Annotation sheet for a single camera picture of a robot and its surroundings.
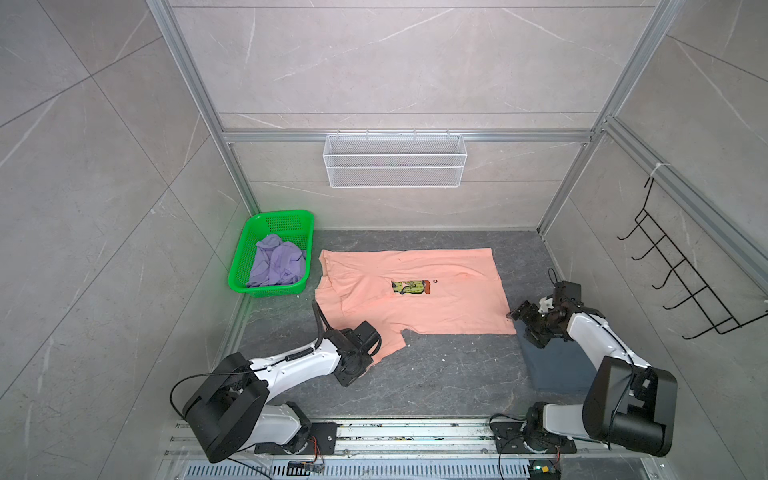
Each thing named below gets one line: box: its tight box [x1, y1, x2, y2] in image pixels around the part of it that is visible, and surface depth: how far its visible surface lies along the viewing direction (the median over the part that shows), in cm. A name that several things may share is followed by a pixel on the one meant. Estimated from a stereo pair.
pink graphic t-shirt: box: [314, 248, 517, 365], surface depth 103 cm
